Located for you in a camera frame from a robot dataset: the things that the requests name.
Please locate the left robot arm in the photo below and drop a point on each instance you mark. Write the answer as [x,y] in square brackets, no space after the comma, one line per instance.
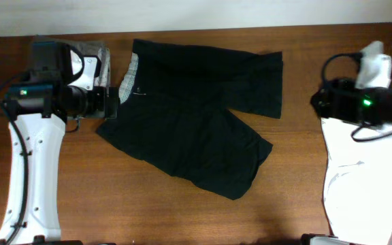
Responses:
[63,81]

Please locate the black shorts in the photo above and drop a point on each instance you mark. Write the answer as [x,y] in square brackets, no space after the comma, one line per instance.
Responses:
[177,112]

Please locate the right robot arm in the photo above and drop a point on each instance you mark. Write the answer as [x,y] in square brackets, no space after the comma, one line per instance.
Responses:
[356,121]

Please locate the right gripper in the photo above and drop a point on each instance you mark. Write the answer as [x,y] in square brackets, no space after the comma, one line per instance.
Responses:
[318,101]

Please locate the folded grey shorts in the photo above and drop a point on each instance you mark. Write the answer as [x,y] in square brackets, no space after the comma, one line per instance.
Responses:
[88,48]

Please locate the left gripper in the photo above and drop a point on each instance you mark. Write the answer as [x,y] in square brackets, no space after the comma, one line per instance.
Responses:
[111,102]

